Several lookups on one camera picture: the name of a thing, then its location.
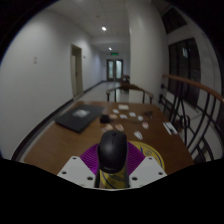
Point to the white wall switch plate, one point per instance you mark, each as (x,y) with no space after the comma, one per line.
(35,60)

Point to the small white box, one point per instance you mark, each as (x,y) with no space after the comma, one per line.
(123,107)

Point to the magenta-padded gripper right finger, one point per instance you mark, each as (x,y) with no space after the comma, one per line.
(148,170)

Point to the wooden armchair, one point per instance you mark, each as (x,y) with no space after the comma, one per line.
(130,87)

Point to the dark framed window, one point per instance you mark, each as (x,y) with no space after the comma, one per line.
(183,66)

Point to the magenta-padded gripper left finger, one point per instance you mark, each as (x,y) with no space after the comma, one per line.
(75,170)

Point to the round yellow printed mouse pad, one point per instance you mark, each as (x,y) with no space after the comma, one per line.
(151,151)

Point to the pale side door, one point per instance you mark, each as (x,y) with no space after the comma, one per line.
(76,71)

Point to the black railing with wooden handrail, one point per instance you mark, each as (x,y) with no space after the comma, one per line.
(193,85)

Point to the green exit sign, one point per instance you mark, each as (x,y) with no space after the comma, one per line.
(114,53)

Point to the small black box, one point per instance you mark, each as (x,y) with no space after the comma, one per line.
(104,119)

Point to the closed black laptop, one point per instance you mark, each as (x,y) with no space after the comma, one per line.
(78,118)

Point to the small tan card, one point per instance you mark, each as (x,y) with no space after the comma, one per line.
(119,127)
(109,127)

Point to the glass double door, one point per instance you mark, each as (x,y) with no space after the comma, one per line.
(114,70)

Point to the black computer mouse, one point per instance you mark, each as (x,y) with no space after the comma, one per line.
(112,151)

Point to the small white card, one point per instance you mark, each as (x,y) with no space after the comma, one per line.
(140,118)
(145,125)
(138,135)
(115,111)
(123,116)
(132,114)

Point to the white paper slip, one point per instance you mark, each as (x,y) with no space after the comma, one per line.
(170,128)

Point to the round ceiling light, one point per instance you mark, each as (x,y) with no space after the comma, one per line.
(104,28)
(110,48)

